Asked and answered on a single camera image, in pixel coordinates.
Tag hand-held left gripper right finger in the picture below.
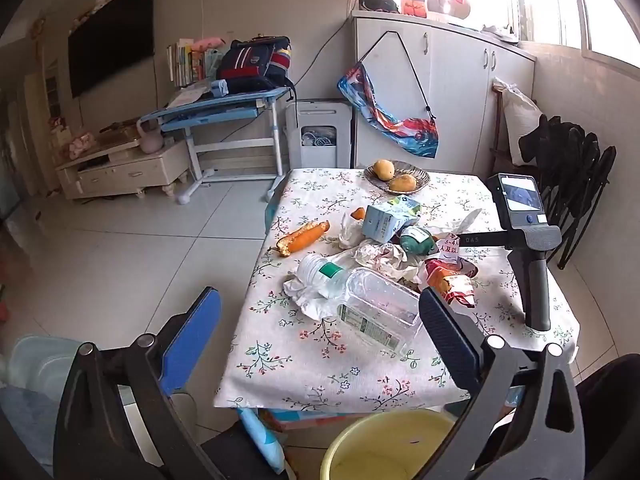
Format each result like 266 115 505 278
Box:
417 286 586 480

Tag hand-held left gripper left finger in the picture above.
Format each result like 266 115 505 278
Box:
52 286 223 480

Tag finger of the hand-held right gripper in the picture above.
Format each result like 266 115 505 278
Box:
456 232 512 249

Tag green plush toy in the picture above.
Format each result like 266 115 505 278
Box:
400 226 438 256

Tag yellow plastic bucket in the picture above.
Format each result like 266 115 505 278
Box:
320 407 458 480

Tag long orange carrot piece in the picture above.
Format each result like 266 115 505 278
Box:
268 220 331 258

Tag red and white card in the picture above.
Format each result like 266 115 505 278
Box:
436 232 462 264

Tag red snack packet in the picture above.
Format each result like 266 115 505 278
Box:
424 259 479 308

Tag clear crushed plastic bottle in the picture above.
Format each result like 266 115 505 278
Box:
337 268 423 353

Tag woven fruit plate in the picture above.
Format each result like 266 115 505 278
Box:
363 161 431 195

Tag crushed milk carton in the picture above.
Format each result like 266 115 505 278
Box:
361 195 422 242

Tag crumpled white paper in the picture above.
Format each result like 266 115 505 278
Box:
354 242 422 286

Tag table with floral tablecloth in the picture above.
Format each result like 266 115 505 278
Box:
214 167 581 411

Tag black folding chairs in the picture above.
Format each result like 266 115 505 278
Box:
517 115 618 268

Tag blue patterned stool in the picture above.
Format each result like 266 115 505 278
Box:
237 407 287 476

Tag white sack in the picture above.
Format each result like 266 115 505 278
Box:
501 85 543 166

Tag small white tissue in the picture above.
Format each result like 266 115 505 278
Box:
340 212 363 249

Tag plastic bottle with green label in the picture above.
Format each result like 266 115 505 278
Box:
295 252 361 301

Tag white cabinet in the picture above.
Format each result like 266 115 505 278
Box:
352 10 538 176

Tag pale green padded seat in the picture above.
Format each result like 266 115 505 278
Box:
0 335 83 471

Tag cream television cabinet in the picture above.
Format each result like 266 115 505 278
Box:
55 130 191 201

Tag white air purifier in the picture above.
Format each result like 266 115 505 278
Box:
285 99 355 170

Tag pink kettle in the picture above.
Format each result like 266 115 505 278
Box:
136 120 165 154

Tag blue study desk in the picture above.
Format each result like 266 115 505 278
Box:
137 87 293 206

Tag row of books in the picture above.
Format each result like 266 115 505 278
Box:
166 40 221 88

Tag dark striped backpack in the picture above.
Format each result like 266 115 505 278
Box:
216 36 298 95

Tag colourful drawstring bag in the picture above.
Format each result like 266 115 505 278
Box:
337 30 440 160

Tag black wall television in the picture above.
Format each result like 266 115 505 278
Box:
67 0 156 100

